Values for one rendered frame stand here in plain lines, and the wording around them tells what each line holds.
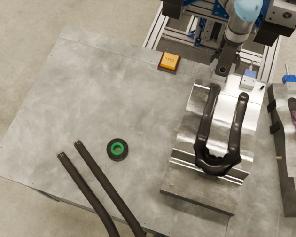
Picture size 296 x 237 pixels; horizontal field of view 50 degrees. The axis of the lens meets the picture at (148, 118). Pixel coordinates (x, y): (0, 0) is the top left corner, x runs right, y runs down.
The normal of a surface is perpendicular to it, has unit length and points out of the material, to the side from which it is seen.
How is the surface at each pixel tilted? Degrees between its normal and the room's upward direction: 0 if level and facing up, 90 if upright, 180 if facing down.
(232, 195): 0
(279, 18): 90
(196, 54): 0
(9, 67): 0
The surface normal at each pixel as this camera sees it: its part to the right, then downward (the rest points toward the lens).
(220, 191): 0.01, -0.39
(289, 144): 0.00, -0.14
